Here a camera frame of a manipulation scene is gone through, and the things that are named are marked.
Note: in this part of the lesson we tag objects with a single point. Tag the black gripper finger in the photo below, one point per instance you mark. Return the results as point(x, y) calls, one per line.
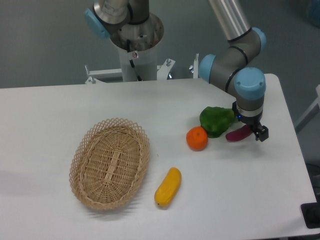
point(261, 132)

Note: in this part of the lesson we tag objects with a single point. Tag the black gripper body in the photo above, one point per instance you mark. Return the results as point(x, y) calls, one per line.
point(249, 117)

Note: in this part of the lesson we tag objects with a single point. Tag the purple sweet potato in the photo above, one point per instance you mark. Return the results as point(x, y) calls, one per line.
point(239, 134)

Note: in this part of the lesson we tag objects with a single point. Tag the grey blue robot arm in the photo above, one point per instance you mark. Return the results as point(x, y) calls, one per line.
point(136, 32)

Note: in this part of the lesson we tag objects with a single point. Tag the green bok choy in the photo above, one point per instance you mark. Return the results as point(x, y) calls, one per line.
point(216, 120)

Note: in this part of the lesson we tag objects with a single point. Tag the orange tangerine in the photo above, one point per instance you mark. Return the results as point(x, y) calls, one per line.
point(197, 138)

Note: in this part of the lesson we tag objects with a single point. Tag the black device at table edge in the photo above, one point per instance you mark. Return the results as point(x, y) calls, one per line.
point(311, 214)

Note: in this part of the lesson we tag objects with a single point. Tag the yellow mango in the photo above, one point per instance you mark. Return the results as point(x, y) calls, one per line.
point(169, 187)

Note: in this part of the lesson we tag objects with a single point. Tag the woven wicker basket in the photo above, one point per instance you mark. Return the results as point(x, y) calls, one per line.
point(110, 164)

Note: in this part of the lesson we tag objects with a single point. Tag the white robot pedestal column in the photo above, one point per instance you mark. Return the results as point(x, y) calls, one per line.
point(138, 65)

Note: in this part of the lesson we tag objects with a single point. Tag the white metal base frame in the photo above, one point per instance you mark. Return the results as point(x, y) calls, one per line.
point(115, 75)

